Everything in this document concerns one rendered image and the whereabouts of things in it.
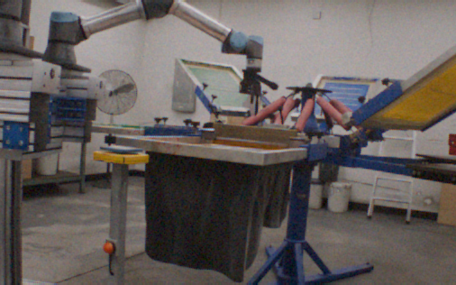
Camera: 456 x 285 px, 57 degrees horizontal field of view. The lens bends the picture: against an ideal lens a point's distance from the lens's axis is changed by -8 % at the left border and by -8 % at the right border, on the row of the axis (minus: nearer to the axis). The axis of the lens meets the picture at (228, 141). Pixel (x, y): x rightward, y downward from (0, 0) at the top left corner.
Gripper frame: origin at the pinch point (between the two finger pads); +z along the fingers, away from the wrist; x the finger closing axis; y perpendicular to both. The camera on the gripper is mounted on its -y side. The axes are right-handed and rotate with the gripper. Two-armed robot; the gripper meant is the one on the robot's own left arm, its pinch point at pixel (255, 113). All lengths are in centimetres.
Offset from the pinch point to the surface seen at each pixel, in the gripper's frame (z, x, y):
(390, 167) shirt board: 22, -47, -59
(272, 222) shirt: 43, 25, -21
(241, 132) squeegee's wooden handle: 9.0, 1.9, 5.5
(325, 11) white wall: -154, -414, 70
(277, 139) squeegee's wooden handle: 10.9, 2.2, -12.0
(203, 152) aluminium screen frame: 15, 61, -7
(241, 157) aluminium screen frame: 15, 61, -21
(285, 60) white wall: -82, -414, 126
